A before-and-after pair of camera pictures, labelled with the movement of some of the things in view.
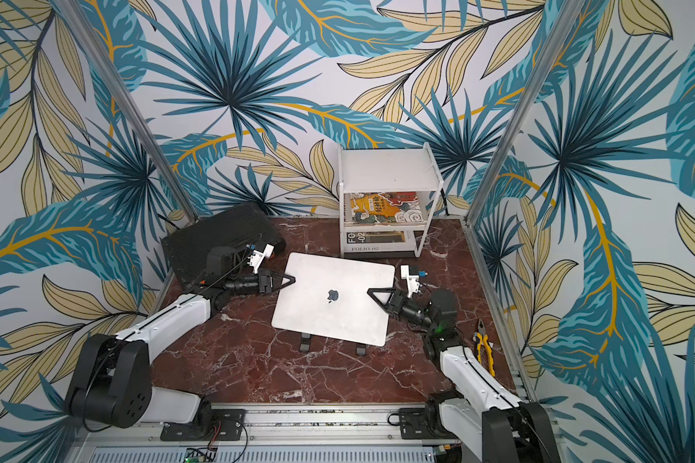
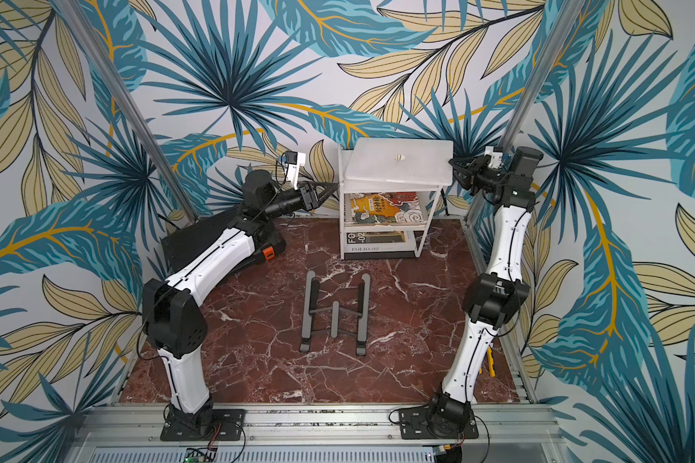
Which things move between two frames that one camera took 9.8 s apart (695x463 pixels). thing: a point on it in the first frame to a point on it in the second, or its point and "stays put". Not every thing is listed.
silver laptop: [329, 298] to [402, 160]
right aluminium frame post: [514, 133] stays put
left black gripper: [267, 282] to [311, 197]
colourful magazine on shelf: [385, 207] stays put
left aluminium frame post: [134, 115] stays put
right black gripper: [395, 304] to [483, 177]
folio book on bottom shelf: [382, 243] stays put
